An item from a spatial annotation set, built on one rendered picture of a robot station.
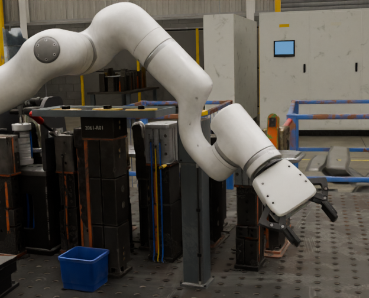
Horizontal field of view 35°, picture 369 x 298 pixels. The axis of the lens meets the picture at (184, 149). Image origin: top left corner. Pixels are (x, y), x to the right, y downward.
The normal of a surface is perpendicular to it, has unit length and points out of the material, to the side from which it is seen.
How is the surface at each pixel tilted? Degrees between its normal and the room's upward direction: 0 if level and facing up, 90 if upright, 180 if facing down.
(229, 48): 90
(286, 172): 54
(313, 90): 90
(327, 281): 0
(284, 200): 62
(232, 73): 90
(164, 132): 90
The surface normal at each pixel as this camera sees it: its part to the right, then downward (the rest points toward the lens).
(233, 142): -0.62, 0.04
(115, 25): -0.35, 0.13
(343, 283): -0.03, -0.99
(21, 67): -0.73, 0.30
